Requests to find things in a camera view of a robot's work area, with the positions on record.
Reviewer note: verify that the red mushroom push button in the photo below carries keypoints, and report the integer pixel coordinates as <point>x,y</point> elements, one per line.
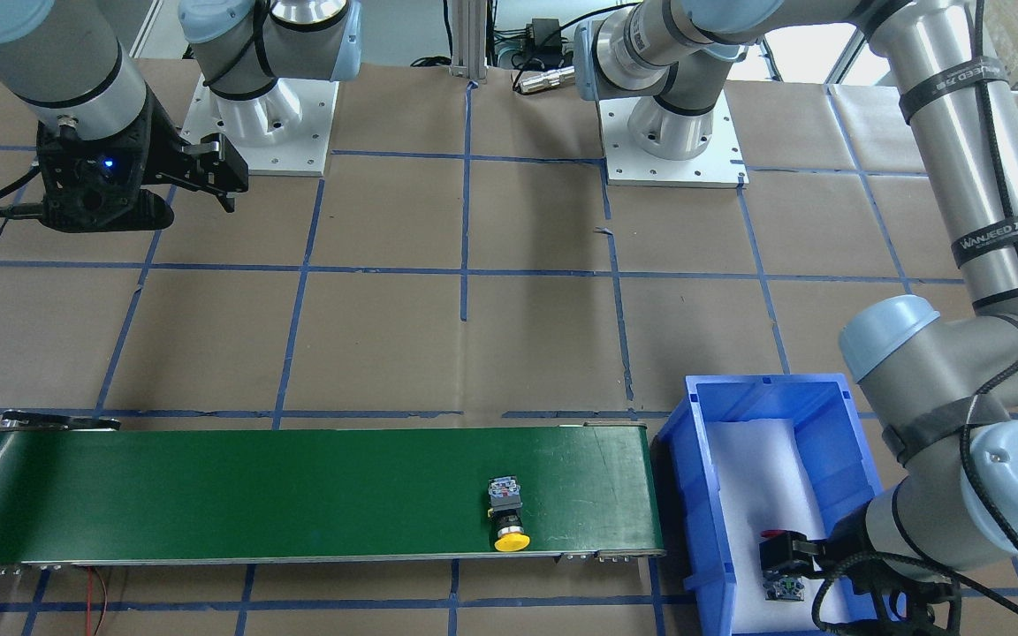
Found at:
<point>784,564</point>

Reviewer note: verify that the green conveyor belt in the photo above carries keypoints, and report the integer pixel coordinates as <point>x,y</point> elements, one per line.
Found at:
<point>85,492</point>

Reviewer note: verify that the blue bin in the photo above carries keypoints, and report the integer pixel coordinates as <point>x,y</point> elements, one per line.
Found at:
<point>831,442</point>

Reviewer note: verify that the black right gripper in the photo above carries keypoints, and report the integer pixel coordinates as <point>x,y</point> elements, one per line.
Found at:
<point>158,152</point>

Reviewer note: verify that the yellow mushroom push button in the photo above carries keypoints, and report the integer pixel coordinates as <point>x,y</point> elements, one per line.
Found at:
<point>505,506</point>

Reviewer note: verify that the black power adapter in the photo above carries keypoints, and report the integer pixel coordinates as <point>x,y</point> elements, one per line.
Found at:
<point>543,37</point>

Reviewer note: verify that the aluminium frame post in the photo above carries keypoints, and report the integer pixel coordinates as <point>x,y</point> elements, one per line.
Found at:
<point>468,23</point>

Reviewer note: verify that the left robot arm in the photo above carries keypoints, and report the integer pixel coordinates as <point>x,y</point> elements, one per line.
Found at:
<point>942,391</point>

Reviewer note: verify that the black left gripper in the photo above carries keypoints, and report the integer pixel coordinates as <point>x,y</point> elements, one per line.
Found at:
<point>847,541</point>

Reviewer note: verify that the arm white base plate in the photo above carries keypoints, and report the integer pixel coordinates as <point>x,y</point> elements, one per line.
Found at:
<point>282,133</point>
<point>645,145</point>

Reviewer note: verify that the white foam pad in bin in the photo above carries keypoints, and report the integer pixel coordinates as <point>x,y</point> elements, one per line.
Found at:
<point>763,486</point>

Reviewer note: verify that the silver cylindrical connector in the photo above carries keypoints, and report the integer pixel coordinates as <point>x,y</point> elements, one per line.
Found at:
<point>540,82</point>

